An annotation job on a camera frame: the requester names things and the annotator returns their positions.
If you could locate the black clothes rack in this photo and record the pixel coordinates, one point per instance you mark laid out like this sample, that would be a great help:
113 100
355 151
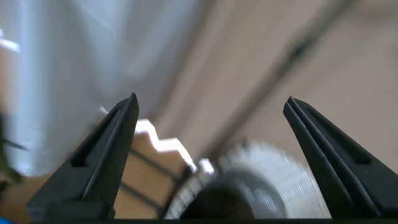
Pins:
280 68

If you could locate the pale grey shorts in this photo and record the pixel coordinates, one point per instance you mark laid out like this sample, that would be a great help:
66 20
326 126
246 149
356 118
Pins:
62 77

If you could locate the white laundry basket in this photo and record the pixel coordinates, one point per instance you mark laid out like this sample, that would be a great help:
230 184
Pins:
280 174

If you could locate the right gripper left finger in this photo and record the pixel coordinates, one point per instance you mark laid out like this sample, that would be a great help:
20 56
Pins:
96 174

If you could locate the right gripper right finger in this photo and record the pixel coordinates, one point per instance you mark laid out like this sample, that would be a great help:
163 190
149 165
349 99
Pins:
345 177

